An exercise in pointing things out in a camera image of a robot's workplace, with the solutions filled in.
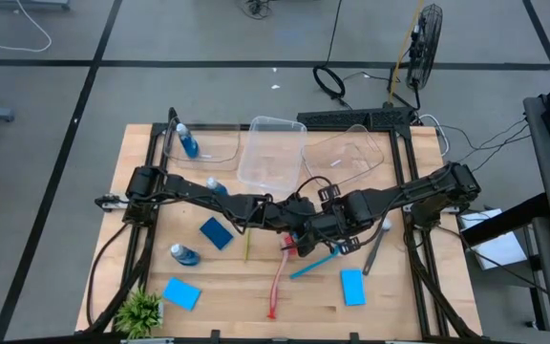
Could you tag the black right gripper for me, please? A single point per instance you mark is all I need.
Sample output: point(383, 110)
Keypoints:
point(358, 208)

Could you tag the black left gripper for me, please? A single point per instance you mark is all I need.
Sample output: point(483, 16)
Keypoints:
point(296, 210)

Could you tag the green dish brush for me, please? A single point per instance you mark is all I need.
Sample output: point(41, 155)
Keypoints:
point(247, 248)

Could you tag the light blue sponge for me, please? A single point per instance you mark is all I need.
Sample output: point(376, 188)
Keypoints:
point(353, 286)
point(182, 294)

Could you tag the red suction cup dish brush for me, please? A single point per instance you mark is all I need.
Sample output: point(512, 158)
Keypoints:
point(277, 277)

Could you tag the dark blue sponge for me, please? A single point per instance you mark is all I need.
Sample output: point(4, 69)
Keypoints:
point(216, 233)

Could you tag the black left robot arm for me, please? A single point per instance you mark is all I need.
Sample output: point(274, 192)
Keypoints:
point(198, 193)

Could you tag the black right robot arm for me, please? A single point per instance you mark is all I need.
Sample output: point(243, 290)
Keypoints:
point(418, 191)

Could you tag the blue dish brush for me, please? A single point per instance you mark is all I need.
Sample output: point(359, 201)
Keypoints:
point(313, 266)

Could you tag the clear deep plastic bin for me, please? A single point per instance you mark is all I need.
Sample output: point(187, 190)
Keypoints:
point(270, 157)

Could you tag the grey dish brush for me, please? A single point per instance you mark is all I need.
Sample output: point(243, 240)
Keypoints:
point(386, 223)

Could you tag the white paper sheet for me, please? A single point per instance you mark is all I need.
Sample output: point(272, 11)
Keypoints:
point(499, 248)

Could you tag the black diagonal support beam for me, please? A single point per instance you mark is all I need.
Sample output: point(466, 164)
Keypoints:
point(504, 220)

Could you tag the small green potted plant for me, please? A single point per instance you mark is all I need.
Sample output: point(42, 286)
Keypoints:
point(139, 313)

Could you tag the black floor fan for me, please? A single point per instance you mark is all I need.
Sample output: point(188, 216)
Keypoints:
point(425, 43)

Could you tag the silver metal frame bracket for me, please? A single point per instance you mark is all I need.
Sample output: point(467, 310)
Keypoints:
point(110, 203)
point(409, 206)

